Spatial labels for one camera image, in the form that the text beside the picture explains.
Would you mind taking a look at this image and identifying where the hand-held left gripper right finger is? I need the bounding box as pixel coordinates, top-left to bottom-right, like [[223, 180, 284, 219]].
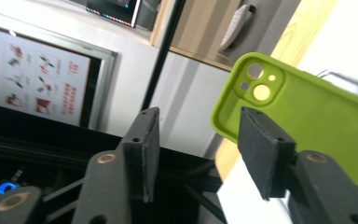
[[237, 105, 298, 202]]

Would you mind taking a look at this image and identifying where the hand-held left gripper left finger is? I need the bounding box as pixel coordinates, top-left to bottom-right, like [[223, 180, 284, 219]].
[[120, 106, 161, 203]]

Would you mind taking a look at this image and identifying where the green phone case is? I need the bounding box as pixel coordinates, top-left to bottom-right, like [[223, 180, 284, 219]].
[[210, 51, 358, 194]]

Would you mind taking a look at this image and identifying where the clear plastic container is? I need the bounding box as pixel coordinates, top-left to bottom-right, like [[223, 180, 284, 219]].
[[316, 69, 358, 105]]

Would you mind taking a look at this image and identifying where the framed white red poster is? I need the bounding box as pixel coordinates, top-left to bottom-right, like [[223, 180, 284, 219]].
[[0, 23, 118, 129]]

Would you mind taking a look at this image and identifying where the light wooden desk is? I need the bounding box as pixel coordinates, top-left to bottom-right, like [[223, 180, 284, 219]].
[[150, 0, 250, 71]]

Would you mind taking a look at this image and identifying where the blue lit device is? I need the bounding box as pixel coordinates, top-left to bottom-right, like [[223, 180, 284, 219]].
[[0, 181, 20, 196]]

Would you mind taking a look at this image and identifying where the dark monitor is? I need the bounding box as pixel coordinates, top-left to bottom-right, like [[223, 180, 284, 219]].
[[84, 0, 143, 29]]

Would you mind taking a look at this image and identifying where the black upright frame post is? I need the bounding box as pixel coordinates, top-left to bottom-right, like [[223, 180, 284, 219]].
[[0, 130, 224, 192]]

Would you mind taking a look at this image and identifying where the long black frame bar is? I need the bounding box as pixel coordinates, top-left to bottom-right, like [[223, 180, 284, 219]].
[[140, 0, 188, 112]]

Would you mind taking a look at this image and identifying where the grey door handle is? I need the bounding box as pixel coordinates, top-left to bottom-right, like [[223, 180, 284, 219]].
[[218, 3, 256, 52]]

